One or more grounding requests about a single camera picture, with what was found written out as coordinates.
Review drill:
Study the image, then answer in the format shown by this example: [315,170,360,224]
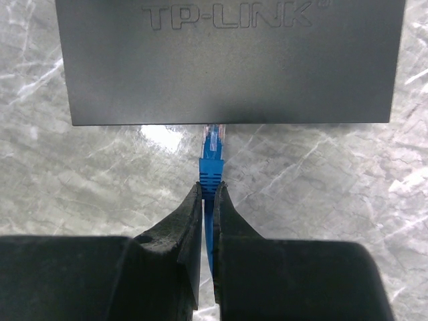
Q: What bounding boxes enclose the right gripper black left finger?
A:
[1,184,202,320]

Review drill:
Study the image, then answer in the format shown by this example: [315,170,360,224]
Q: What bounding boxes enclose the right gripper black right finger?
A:
[213,183,394,320]

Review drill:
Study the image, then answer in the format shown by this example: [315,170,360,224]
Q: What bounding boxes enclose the blue ethernet cable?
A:
[199,123,225,282]

